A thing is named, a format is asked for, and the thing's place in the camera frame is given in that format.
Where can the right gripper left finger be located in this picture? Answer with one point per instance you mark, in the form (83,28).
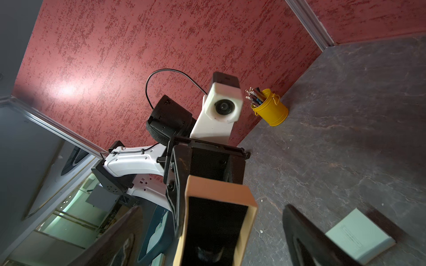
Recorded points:
(118,246)

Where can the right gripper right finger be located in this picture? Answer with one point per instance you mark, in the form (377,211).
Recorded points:
(308,245)

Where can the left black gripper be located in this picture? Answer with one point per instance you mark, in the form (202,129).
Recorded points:
(185,156)

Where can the orange black box base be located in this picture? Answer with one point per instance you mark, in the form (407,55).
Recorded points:
(219,217)

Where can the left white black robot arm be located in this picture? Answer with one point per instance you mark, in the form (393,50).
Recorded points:
(139,171)

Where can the pale green box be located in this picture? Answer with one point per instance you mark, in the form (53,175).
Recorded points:
(360,237)

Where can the pens in cup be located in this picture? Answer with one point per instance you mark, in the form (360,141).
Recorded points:
(255,96)

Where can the yellow pen cup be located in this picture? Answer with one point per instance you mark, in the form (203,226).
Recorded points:
(272,110)

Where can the left aluminium corner post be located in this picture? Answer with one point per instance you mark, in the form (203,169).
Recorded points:
(311,23)

